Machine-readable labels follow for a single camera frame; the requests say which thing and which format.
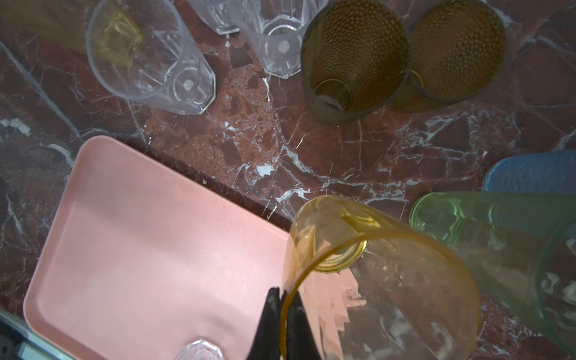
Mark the tall green glass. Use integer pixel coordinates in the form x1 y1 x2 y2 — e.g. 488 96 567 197
409 191 575 356

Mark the clear faceted glass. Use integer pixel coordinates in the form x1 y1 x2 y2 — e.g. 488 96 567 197
226 0 328 79
85 1 216 115
187 0 239 35
175 339 224 360

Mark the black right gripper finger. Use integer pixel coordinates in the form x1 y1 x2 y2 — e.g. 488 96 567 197
247 287 321 359

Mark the blue frosted plastic cup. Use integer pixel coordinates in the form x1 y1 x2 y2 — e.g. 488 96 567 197
482 149 575 195

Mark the yellow tall glass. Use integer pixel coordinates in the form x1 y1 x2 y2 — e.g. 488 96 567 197
1 1 143 68

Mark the pink plastic tray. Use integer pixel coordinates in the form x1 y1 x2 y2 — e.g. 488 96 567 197
23 136 289 359

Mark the amber dotted glass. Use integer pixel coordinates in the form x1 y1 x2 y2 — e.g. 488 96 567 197
301 1 412 126
389 1 506 113

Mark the yellow short glass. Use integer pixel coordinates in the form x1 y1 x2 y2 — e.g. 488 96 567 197
279 195 481 359

